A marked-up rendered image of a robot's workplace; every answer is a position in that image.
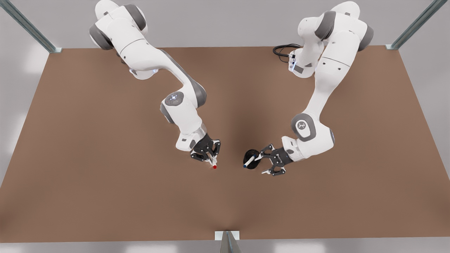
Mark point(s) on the white pen red tip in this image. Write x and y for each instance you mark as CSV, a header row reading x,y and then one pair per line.
x,y
213,164

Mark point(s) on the white pen blue tip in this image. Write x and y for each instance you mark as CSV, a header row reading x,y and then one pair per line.
x,y
249,162

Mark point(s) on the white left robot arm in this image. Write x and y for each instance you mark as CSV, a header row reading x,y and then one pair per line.
x,y
334,63

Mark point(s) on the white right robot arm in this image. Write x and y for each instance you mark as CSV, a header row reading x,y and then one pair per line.
x,y
140,52

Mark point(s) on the black mesh pen cup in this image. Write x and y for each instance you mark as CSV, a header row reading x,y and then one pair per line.
x,y
254,164

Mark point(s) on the silver frame post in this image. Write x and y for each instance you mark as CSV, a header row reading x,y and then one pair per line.
x,y
415,26
28,26
229,242

